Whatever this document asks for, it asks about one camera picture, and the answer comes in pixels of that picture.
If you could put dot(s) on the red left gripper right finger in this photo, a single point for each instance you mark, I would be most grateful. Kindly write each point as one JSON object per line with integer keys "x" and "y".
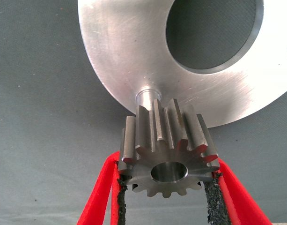
{"x": 237, "y": 199}

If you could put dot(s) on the dark grey table cloth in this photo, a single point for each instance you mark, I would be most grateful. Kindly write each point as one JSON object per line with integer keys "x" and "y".
{"x": 40, "y": 93}

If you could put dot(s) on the small steel planetary gear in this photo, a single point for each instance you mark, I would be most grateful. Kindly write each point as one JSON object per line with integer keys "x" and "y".
{"x": 169, "y": 150}

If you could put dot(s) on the round metal carrier plate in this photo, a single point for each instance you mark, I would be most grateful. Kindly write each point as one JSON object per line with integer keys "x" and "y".
{"x": 124, "y": 47}

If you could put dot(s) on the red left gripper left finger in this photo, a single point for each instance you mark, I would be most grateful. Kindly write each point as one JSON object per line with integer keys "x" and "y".
{"x": 96, "y": 194}

